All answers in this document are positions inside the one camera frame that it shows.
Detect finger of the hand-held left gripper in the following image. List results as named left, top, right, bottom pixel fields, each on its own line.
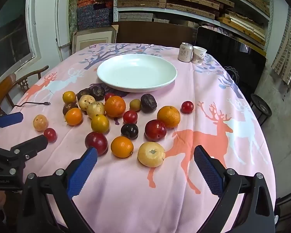
left=0, top=112, right=24, bottom=139
left=10, top=134, right=49, bottom=162

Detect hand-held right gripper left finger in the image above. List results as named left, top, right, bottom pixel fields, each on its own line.
left=16, top=146, right=98, bottom=233

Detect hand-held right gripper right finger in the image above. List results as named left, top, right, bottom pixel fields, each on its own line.
left=193, top=145, right=276, bottom=233

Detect pale orange passion fruit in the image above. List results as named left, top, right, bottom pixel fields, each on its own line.
left=33, top=114, right=49, bottom=131

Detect red plum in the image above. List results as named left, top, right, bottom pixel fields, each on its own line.
left=85, top=131, right=108, bottom=156
left=145, top=119, right=167, bottom=142

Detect small orange mandarin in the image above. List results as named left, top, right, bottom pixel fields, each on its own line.
left=65, top=107, right=83, bottom=126
left=62, top=91, right=77, bottom=104

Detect yellow citrus fruit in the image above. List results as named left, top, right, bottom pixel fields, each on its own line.
left=91, top=114, right=110, bottom=134

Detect dark brown passion fruit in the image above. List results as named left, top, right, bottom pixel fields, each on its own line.
left=62, top=102, right=79, bottom=115

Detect large pale yellow passion fruit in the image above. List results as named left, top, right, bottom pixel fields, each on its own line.
left=137, top=141, right=166, bottom=168

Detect dark purple plum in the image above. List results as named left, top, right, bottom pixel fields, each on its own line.
left=121, top=123, right=139, bottom=140

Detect spotted yellow passion fruit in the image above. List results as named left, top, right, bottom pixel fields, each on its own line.
left=79, top=95, right=96, bottom=111

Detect dark purple passion fruit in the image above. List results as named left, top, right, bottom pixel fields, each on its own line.
left=140, top=94, right=157, bottom=113
left=90, top=85, right=106, bottom=101
left=77, top=88, right=91, bottom=100

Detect small yellow-brown longan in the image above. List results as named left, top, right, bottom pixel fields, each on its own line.
left=129, top=99, right=142, bottom=112

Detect white oval plate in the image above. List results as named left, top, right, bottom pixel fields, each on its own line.
left=96, top=54, right=178, bottom=93

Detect brown wooden chair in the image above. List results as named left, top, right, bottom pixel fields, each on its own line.
left=0, top=65, right=49, bottom=117

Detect pink deer print tablecloth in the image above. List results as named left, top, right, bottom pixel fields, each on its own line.
left=0, top=43, right=278, bottom=233

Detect white framed window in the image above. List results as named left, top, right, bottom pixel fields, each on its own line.
left=0, top=0, right=43, bottom=83

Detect black round stool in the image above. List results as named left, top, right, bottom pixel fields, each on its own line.
left=250, top=93, right=272, bottom=127

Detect white door panel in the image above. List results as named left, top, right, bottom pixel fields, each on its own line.
left=55, top=0, right=72, bottom=62

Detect white paper cup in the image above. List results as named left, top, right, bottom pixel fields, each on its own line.
left=192, top=46, right=207, bottom=65

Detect black glossy screen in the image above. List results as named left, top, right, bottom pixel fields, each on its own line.
left=195, top=26, right=267, bottom=100

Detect white drink can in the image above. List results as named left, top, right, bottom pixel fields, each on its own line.
left=178, top=42, right=193, bottom=62

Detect green marble slab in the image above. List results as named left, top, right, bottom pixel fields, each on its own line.
left=68, top=0, right=78, bottom=37

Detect stack of blue patterned boxes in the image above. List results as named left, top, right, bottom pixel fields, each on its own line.
left=77, top=0, right=114, bottom=31

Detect brick pattern wallpaper sheets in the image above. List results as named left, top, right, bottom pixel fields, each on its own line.
left=271, top=5, right=291, bottom=89

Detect dark brown wooden board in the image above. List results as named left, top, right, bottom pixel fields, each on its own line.
left=112, top=21, right=198, bottom=50

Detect stack of wooden flat boxes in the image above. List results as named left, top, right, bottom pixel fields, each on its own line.
left=216, top=0, right=271, bottom=51

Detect white metal shelf rack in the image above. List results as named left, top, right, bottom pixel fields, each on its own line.
left=113, top=0, right=274, bottom=54

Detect stack of woven bamboo boxes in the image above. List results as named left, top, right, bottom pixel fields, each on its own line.
left=74, top=0, right=236, bottom=22

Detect black cable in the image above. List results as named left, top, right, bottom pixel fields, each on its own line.
left=13, top=101, right=50, bottom=108

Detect beige picture frame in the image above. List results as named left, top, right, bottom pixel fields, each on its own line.
left=71, top=25, right=119, bottom=54

